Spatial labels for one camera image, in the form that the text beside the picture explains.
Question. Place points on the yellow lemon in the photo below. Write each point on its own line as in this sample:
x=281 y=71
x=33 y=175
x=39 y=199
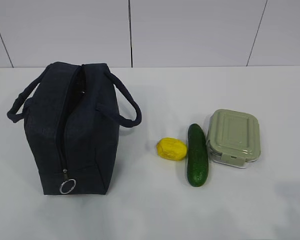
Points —
x=171 y=149

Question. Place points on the green cucumber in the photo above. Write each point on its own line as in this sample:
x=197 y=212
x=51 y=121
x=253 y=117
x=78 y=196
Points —
x=197 y=169

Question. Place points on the navy blue lunch bag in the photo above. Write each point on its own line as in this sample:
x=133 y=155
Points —
x=72 y=115

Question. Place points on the glass container green lid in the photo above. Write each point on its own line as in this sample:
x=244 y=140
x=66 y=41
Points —
x=233 y=138

